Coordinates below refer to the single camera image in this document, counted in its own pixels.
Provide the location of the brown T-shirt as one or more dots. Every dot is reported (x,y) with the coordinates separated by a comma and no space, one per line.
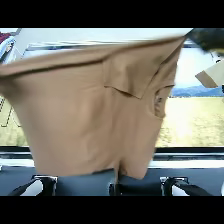
(83,116)

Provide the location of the beige garment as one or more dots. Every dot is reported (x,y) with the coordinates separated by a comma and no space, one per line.
(213,76)

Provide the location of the light blue garment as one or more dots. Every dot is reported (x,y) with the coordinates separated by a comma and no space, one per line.
(7,48)

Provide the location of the red garment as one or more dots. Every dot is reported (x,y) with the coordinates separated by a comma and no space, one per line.
(4,36)

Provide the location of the silver frame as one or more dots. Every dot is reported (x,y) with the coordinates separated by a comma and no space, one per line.
(186,163)

